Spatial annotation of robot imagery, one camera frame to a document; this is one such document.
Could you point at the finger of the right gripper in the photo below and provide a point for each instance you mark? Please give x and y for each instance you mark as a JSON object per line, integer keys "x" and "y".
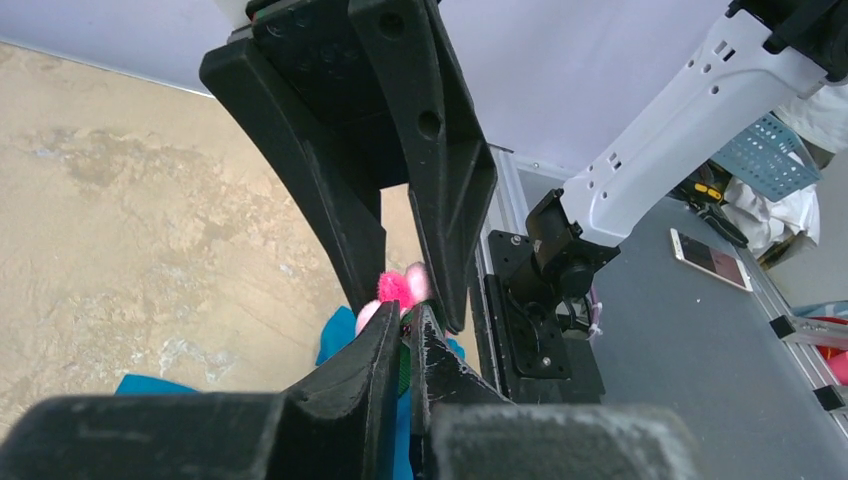
{"x": 450, "y": 166}
{"x": 320, "y": 171}

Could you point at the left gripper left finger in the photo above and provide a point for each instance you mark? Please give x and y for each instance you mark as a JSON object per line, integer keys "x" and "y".
{"x": 68, "y": 437}

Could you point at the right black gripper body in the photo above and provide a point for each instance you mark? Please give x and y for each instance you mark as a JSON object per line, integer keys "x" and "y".
{"x": 314, "y": 46}

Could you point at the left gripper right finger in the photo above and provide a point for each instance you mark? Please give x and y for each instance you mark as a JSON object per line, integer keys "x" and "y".
{"x": 462, "y": 428}

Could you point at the pink flower brooch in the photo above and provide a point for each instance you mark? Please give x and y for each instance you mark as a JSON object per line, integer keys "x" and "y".
{"x": 408, "y": 288}

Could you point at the blue t-shirt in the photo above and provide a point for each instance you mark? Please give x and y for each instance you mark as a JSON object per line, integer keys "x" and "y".
{"x": 344, "y": 420}

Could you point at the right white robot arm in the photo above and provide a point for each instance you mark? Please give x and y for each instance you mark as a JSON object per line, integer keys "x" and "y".
{"x": 756, "y": 55}

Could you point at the smartphone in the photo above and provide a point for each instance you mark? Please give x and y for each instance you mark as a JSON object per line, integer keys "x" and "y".
{"x": 715, "y": 263}

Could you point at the blue perforated basket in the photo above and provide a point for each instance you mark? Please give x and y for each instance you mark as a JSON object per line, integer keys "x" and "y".
{"x": 770, "y": 158}

